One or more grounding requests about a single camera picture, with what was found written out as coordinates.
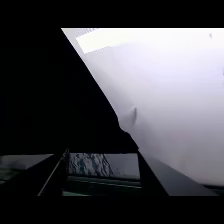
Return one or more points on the white garment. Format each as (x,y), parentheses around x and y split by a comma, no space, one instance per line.
(173,100)

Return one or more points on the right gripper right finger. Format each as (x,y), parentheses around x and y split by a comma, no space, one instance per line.
(160,181)

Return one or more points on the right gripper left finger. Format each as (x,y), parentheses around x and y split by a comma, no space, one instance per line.
(50,181)

